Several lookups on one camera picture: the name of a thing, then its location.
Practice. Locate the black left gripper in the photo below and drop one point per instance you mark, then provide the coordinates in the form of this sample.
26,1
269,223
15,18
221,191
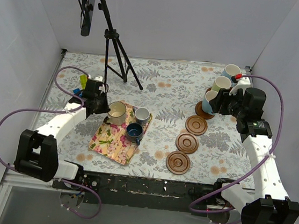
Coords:
98,104

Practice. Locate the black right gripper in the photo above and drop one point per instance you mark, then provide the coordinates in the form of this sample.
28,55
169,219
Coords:
221,102

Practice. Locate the cream enamel mug dark rim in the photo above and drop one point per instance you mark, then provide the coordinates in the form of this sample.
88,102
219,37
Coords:
117,114

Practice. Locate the white mug green handle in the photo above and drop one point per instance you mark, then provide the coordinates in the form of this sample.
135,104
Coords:
221,82

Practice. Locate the white mug blue handle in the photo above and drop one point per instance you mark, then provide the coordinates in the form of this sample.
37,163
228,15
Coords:
206,106

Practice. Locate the white mug light blue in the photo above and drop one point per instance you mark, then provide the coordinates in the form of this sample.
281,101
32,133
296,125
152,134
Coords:
231,70

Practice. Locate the brown wooden coaster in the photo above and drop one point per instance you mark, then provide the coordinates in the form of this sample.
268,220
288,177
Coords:
199,111
187,143
196,125
178,162

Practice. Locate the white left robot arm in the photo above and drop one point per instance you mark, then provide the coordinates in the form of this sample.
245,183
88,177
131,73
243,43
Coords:
37,154

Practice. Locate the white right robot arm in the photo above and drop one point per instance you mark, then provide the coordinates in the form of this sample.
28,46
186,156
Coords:
271,203

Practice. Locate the small grey patterned cup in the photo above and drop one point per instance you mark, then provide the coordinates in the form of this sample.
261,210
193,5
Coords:
142,115

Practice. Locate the colourful toy blocks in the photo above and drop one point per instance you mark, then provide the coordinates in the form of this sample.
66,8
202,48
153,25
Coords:
83,80

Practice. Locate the floral serving tray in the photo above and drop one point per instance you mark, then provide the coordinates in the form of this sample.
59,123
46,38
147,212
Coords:
111,142

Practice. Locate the black tripod stand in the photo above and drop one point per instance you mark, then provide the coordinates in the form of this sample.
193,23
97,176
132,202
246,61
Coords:
123,60

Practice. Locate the dark blue mug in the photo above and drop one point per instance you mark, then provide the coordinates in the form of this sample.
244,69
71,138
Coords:
134,133

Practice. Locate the floral table cloth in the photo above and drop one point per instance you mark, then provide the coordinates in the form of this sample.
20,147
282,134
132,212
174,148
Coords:
170,91

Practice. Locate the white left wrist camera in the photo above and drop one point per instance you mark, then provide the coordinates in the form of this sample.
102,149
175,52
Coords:
99,79

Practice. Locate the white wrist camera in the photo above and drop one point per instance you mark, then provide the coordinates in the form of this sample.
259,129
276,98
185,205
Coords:
242,82
99,79

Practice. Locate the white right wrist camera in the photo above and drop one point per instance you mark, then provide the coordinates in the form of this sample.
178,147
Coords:
242,82

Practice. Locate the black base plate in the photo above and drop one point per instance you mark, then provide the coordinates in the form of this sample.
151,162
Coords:
144,192

